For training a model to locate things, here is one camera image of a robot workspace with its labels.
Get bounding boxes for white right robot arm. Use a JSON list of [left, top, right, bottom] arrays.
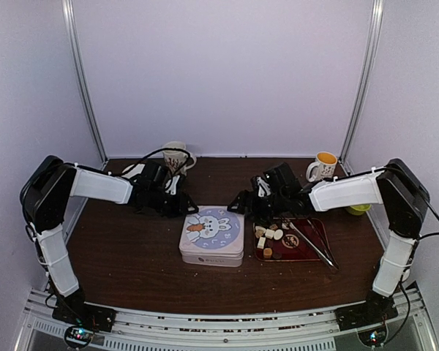
[[227, 158, 430, 323]]

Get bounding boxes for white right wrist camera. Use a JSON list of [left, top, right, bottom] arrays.
[[250, 175, 272, 198]]

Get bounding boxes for bunny print tin lid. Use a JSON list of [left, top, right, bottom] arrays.
[[179, 205, 244, 257]]

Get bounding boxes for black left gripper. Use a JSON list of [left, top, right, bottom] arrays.
[[149, 187, 200, 219]]

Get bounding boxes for aluminium frame post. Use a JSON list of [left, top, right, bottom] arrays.
[[61, 0, 108, 164], [339, 0, 385, 165]]

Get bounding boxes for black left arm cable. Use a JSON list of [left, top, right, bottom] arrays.
[[124, 146, 191, 184]]

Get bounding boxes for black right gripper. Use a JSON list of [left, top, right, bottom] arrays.
[[227, 190, 288, 227]]

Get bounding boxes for red chocolate tray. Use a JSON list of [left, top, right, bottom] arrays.
[[252, 218, 329, 262]]

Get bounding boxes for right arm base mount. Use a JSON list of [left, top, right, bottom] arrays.
[[335, 303, 399, 349]]

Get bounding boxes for right aluminium frame post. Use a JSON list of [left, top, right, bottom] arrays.
[[339, 0, 385, 165]]

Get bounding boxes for metal serving tongs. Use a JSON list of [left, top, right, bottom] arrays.
[[280, 217, 339, 273]]

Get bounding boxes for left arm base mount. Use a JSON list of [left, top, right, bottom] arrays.
[[52, 304, 116, 350]]

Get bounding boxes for white divided tin box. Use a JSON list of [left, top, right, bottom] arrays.
[[182, 252, 244, 268]]

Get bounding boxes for metal front rail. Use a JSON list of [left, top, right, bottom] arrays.
[[23, 288, 436, 351]]

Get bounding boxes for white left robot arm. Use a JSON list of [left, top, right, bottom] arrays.
[[20, 155, 199, 325]]

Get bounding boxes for left aluminium frame post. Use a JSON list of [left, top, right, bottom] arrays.
[[61, 0, 108, 164]]

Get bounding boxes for lime green bowl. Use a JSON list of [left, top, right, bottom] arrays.
[[345, 204, 372, 216]]

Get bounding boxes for beige floral mug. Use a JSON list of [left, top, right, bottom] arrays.
[[162, 141, 197, 176]]

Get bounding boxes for white mug yellow inside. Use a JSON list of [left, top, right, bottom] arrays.
[[306, 151, 338, 182]]

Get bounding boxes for white bowl green rim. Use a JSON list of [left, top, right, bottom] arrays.
[[121, 165, 139, 178]]

